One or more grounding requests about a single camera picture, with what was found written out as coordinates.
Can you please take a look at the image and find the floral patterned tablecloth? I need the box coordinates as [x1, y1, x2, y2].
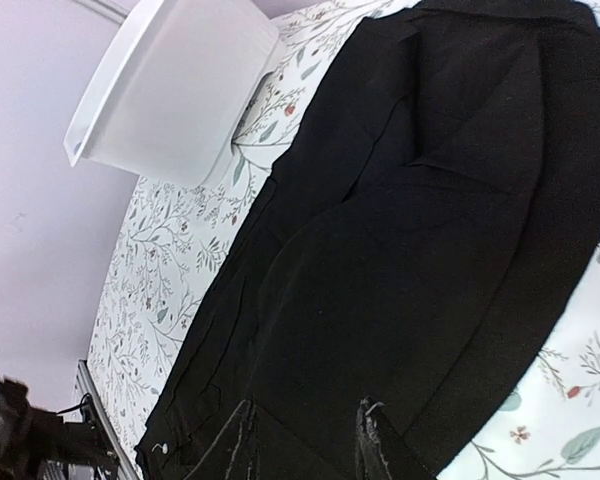
[79, 1, 600, 479]

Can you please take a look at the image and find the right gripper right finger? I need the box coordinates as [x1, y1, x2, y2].
[355, 397, 394, 480]

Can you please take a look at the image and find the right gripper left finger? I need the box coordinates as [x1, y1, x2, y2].
[199, 400, 258, 480]

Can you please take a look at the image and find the white plastic bin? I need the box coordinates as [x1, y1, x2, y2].
[64, 0, 286, 188]

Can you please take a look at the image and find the aluminium front rail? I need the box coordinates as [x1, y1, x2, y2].
[70, 360, 140, 480]

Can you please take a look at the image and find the black long sleeve shirt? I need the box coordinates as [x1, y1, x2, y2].
[136, 1, 600, 479]

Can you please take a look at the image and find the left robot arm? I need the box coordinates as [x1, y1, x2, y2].
[0, 378, 119, 480]

